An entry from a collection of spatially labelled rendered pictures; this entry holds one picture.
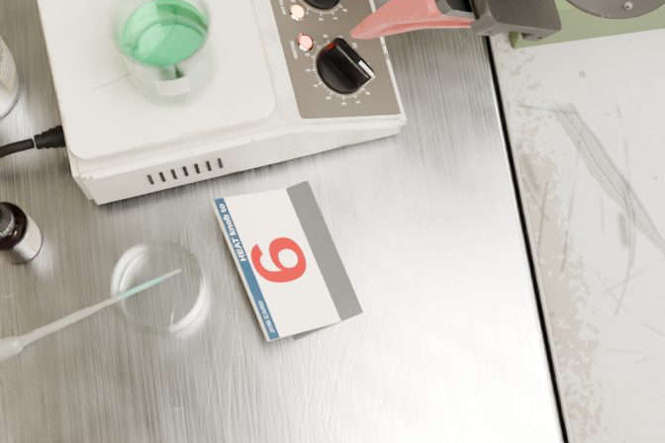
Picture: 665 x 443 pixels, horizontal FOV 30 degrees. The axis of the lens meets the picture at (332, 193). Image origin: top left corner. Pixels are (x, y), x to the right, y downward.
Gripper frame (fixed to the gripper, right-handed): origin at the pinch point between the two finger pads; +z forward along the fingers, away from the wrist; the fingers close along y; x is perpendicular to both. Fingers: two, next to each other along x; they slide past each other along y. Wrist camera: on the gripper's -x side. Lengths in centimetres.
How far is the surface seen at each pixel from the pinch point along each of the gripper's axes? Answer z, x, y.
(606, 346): 0.9, 16.0, 20.5
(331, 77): 6.8, 4.4, 1.2
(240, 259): 13.1, -0.2, 10.2
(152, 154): 13.8, -4.4, 3.5
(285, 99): 8.1, 1.5, 2.1
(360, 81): 5.6, 5.6, 1.9
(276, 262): 12.8, 2.3, 10.7
